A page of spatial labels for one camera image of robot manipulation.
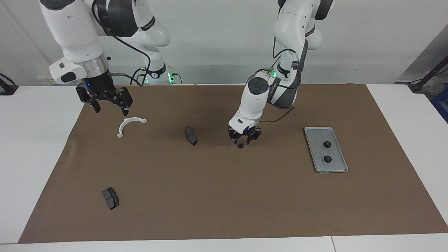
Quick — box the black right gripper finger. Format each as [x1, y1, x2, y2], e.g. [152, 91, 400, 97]
[76, 86, 102, 113]
[117, 87, 133, 117]

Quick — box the white curved plastic bracket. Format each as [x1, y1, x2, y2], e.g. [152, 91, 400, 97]
[117, 118, 148, 138]

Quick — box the black stand foot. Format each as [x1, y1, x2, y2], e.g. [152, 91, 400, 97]
[0, 73, 19, 96]

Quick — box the black left base cable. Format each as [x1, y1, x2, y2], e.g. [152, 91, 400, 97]
[249, 68, 272, 84]

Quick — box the white wall box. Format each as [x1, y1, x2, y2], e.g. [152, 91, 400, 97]
[36, 68, 76, 85]

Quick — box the silver metal tray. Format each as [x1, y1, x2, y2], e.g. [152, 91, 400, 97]
[304, 127, 349, 173]

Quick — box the short grey brake pad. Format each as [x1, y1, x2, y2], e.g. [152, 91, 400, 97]
[102, 187, 120, 210]

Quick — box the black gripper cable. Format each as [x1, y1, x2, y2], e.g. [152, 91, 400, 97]
[92, 0, 152, 87]
[259, 35, 308, 124]

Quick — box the black tripod stand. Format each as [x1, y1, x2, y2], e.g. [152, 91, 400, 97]
[408, 63, 448, 93]

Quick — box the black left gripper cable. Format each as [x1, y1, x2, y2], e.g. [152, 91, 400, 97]
[259, 35, 308, 124]

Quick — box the long grey brake pad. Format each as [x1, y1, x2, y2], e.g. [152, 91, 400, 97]
[184, 126, 197, 146]

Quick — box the black right base cable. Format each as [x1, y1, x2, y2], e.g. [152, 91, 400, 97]
[130, 68, 146, 85]

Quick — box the blue crate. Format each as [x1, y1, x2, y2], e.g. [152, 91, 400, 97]
[430, 87, 448, 124]

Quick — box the black base cable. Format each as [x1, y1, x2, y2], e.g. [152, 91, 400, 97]
[130, 68, 146, 85]
[249, 68, 272, 84]

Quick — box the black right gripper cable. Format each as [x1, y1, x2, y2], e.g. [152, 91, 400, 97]
[92, 0, 152, 87]

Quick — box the brown table mat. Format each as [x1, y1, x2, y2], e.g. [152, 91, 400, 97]
[18, 83, 448, 244]

